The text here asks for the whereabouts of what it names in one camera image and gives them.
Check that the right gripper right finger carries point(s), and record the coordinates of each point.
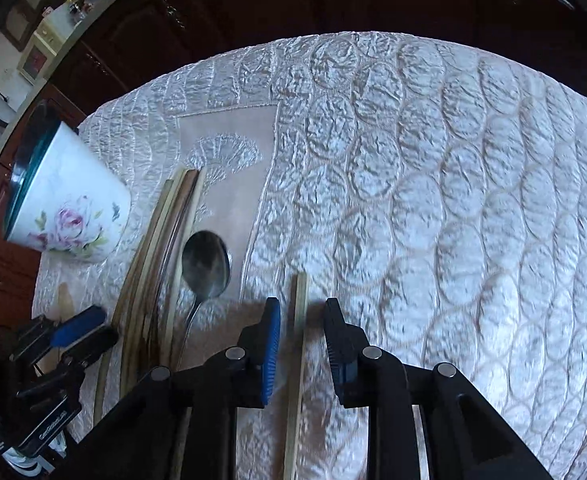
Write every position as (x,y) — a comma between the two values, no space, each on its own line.
(465,437)

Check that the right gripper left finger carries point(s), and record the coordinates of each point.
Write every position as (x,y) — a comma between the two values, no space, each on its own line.
(186,418)

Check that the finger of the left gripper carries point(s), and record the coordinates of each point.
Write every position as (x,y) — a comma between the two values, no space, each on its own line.
(77,327)
(88,350)

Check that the light wooden chopstick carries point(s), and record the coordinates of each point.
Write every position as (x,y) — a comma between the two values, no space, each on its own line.
(295,377)

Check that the white floral utensil holder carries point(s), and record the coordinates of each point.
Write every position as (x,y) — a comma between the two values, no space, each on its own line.
(62,197)

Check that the metal spoon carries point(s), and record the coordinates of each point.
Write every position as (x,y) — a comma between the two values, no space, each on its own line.
(205,275)

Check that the white quilted tablecloth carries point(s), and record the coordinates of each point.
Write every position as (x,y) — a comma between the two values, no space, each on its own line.
(437,191)

